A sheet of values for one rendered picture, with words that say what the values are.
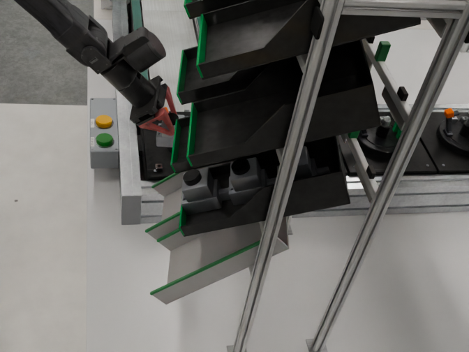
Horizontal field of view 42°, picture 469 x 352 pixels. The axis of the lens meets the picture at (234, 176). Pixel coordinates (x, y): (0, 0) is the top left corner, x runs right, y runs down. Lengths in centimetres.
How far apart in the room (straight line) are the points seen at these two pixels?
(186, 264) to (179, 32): 101
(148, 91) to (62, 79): 213
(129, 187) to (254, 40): 66
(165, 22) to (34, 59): 154
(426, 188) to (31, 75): 233
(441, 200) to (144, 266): 78
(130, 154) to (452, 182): 82
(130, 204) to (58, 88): 193
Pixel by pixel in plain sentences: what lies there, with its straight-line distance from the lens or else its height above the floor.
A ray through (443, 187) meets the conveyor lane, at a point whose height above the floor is 96.
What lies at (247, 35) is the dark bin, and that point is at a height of 154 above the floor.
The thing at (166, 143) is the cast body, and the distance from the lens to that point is 133.
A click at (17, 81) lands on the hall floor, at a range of 336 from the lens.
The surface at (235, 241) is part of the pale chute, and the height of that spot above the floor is 111.
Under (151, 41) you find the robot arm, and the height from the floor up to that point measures 134.
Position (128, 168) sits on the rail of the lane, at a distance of 146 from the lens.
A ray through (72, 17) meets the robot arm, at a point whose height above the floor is 138.
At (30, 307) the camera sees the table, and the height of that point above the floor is 86.
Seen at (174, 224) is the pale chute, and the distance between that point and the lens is 122.
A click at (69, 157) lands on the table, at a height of 86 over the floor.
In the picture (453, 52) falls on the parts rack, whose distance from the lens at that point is 82.
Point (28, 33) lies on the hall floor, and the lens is 373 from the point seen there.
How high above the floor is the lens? 197
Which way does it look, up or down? 44 degrees down
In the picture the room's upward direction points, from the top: 11 degrees clockwise
